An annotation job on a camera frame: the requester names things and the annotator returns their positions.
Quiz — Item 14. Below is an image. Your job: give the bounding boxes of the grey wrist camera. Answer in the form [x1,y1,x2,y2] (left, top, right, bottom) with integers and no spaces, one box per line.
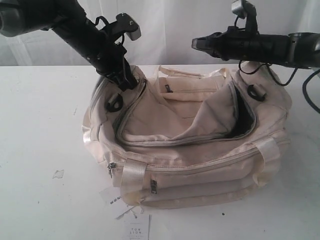
[116,13,142,41]
[231,0,258,35]

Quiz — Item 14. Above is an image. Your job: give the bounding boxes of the clear plastic scrap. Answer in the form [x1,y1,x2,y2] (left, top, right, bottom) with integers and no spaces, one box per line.
[52,169,65,179]

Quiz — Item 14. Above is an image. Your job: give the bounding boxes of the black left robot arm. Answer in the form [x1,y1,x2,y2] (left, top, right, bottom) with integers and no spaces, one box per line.
[0,0,141,91]

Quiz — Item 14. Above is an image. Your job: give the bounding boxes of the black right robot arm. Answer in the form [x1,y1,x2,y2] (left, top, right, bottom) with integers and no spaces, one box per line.
[191,26,320,69]

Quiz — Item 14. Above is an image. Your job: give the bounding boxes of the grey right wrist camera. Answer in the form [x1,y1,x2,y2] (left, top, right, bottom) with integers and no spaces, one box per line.
[231,0,258,35]

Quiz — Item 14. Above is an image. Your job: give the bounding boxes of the white square hang tag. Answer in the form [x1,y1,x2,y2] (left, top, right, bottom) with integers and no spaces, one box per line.
[117,211,151,240]

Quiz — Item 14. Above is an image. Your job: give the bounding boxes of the beige fabric duffel bag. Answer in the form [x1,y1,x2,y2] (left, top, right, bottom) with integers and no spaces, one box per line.
[82,62,292,209]

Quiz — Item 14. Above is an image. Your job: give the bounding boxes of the white brand hang tag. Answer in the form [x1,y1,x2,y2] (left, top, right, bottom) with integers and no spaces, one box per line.
[99,187,126,207]

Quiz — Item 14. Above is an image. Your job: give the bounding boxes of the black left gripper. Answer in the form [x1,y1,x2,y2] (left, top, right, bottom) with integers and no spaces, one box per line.
[96,43,138,90]

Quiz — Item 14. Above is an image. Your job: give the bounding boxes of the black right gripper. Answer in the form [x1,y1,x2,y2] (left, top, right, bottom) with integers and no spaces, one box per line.
[191,26,260,62]

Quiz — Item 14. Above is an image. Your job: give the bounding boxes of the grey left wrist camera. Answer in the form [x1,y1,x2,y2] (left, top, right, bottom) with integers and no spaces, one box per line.
[116,13,142,41]

